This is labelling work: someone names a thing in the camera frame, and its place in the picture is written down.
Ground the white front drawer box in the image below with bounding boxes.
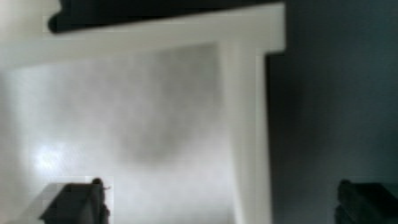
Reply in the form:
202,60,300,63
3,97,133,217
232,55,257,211
0,0,286,224

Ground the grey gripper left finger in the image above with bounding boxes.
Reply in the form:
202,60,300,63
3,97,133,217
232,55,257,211
39,178,110,224

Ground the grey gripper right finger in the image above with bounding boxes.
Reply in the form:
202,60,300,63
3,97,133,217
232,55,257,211
334,180,398,224

